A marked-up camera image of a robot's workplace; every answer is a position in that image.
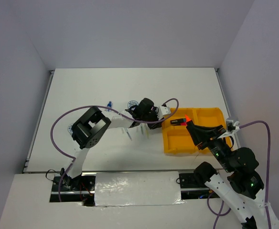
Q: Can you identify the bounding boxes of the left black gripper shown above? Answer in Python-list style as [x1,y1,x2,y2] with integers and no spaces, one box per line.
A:
[141,107,164,130]

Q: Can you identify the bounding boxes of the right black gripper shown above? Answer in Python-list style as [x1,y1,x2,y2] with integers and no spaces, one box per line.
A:
[185,122,234,171]

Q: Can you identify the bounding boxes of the orange highlighter marker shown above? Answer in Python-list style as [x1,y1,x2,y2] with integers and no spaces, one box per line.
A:
[185,115,191,123]

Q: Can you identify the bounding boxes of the yellow gel pen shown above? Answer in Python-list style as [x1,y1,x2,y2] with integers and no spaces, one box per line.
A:
[144,125,150,139]

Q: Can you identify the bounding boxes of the blue highlighter marker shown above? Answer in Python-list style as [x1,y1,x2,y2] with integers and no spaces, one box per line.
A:
[170,118,185,125]

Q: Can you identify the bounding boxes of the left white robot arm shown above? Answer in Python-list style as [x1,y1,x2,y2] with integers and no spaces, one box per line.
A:
[60,98,165,190]

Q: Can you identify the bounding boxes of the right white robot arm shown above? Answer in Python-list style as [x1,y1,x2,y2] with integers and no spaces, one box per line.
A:
[186,120,279,229]

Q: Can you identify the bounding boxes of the blue lidded round jar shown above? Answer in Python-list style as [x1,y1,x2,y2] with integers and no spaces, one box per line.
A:
[127,100,139,111]

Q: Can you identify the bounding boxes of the yellow divided storage tray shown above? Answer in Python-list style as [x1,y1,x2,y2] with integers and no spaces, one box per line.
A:
[162,107,225,156]

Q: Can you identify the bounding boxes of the clear blue gel pen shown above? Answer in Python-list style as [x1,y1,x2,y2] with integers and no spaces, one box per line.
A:
[125,128,132,141]

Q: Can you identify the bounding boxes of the clear blue spray bottle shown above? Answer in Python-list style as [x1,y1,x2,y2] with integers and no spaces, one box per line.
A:
[107,101,112,111]

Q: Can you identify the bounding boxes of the silver foil covered plate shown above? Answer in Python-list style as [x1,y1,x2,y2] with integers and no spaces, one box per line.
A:
[94,171,184,207]

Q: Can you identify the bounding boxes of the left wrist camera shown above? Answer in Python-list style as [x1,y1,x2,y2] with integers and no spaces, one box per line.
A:
[158,104,171,120]

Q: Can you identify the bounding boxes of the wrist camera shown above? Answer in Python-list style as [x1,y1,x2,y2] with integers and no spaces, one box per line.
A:
[158,104,171,120]
[218,117,240,138]

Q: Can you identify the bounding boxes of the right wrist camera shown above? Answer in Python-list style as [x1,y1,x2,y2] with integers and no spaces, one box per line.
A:
[218,117,240,138]

